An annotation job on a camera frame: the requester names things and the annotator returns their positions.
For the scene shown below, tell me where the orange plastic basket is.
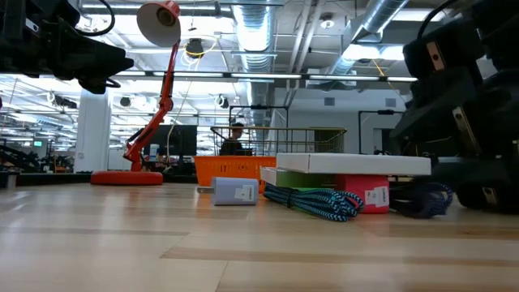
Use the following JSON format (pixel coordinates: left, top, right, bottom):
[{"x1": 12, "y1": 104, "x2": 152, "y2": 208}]
[{"x1": 193, "y1": 155, "x2": 278, "y2": 194}]

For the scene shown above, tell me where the white card reader box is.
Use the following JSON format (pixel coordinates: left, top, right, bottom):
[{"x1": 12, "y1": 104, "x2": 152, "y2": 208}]
[{"x1": 276, "y1": 152, "x2": 432, "y2": 177}]

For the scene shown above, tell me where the white and green box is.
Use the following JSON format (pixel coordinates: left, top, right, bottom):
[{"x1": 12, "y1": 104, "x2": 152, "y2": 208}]
[{"x1": 259, "y1": 166, "x2": 338, "y2": 191}]

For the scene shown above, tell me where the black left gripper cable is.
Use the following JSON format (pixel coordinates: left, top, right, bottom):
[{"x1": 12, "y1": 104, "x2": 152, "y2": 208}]
[{"x1": 75, "y1": 0, "x2": 117, "y2": 37}]

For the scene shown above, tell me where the black overhead light bar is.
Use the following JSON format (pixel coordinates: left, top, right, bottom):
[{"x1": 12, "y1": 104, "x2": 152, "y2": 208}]
[{"x1": 109, "y1": 71, "x2": 418, "y2": 84}]

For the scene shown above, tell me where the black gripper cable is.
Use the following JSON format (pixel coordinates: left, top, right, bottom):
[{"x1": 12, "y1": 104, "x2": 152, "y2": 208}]
[
  {"x1": 75, "y1": 0, "x2": 117, "y2": 37},
  {"x1": 416, "y1": 0, "x2": 461, "y2": 41}
]

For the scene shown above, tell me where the black monitor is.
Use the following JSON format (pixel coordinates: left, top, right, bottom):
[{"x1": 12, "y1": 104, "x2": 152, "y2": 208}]
[{"x1": 141, "y1": 124, "x2": 198, "y2": 157}]

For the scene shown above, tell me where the black table frame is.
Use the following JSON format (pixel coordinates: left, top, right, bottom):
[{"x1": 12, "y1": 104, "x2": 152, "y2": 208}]
[{"x1": 0, "y1": 172, "x2": 195, "y2": 189}]

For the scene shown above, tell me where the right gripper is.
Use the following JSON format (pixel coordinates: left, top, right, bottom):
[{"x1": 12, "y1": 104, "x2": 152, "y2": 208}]
[{"x1": 391, "y1": 0, "x2": 519, "y2": 215}]

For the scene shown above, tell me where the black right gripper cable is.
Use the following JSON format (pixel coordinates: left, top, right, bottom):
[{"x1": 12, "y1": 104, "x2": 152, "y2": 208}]
[{"x1": 416, "y1": 0, "x2": 461, "y2": 41}]

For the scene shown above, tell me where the lavender wall charger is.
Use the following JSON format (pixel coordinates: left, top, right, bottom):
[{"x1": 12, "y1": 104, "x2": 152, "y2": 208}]
[{"x1": 197, "y1": 176, "x2": 260, "y2": 207}]

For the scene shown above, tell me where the bronze wire basket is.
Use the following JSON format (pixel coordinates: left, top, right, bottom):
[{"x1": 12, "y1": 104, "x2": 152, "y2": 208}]
[{"x1": 209, "y1": 126, "x2": 348, "y2": 157}]

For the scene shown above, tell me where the red wall charger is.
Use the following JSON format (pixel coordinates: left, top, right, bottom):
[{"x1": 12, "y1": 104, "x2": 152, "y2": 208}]
[{"x1": 335, "y1": 174, "x2": 391, "y2": 215}]

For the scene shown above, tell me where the white column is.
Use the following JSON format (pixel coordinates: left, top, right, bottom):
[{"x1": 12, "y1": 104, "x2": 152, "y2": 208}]
[{"x1": 74, "y1": 88, "x2": 113, "y2": 174}]

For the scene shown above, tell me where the black frame stand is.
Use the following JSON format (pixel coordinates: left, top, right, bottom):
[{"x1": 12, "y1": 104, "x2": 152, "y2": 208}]
[
  {"x1": 358, "y1": 109, "x2": 406, "y2": 155},
  {"x1": 229, "y1": 105, "x2": 290, "y2": 131}
]

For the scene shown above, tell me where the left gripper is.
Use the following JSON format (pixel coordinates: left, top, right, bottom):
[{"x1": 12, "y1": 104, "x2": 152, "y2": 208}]
[{"x1": 0, "y1": 0, "x2": 135, "y2": 95}]

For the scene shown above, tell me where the person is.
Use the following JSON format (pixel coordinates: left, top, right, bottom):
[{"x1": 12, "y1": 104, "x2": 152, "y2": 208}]
[{"x1": 219, "y1": 122, "x2": 253, "y2": 157}]

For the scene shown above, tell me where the red desk lamp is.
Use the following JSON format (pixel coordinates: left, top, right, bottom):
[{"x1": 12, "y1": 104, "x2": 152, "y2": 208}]
[{"x1": 89, "y1": 0, "x2": 182, "y2": 187}]

